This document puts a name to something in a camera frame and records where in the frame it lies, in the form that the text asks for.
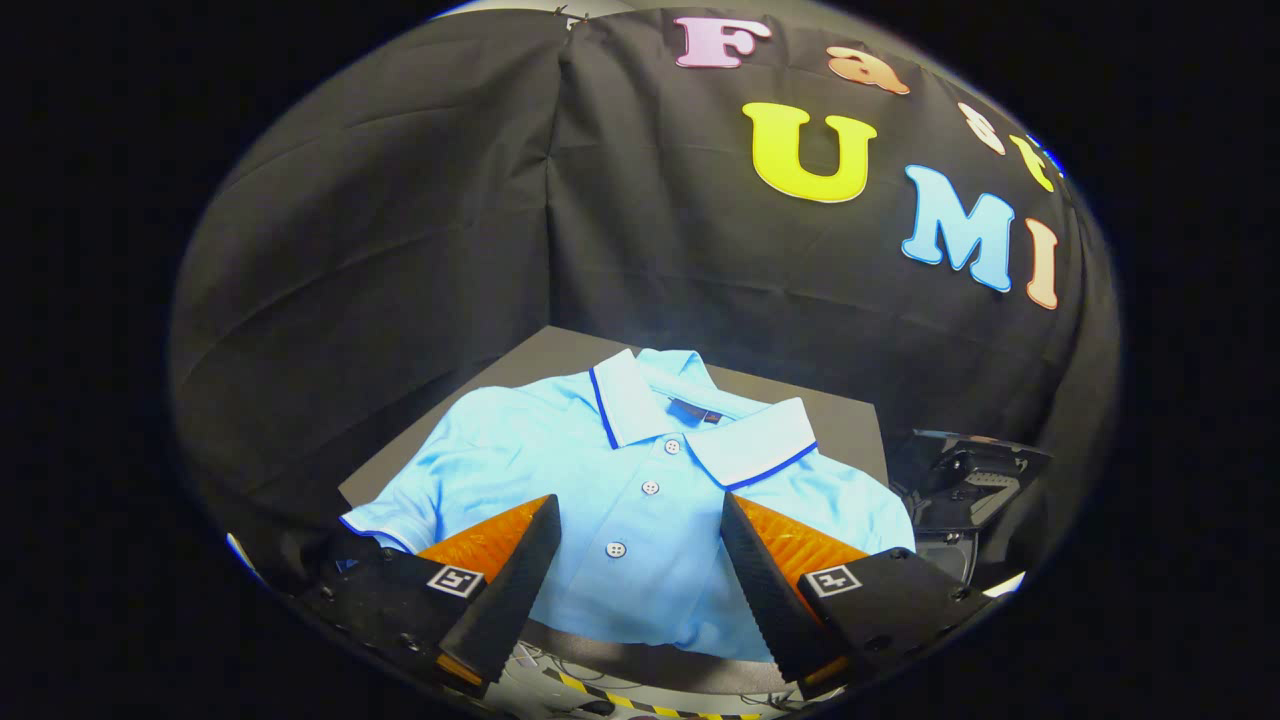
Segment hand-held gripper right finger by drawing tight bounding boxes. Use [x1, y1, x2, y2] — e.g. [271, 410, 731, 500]
[720, 491, 996, 698]

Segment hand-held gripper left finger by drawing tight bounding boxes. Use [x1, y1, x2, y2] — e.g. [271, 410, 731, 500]
[298, 493, 563, 699]

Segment light blue polo shirt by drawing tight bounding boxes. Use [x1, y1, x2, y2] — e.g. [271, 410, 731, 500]
[338, 347, 917, 664]

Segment dark washing machine lid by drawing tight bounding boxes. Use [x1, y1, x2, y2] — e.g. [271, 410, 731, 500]
[887, 428, 1053, 534]

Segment yellow black floor tape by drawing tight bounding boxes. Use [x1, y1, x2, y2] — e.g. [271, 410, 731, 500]
[543, 666, 763, 720]

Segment grey cabinet with dark top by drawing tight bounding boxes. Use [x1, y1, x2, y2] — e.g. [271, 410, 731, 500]
[337, 324, 890, 693]

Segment black backdrop cloth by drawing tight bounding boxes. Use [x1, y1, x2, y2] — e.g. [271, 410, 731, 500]
[168, 5, 1123, 591]

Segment black floor cables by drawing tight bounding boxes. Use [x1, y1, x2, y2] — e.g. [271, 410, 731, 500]
[508, 643, 623, 717]

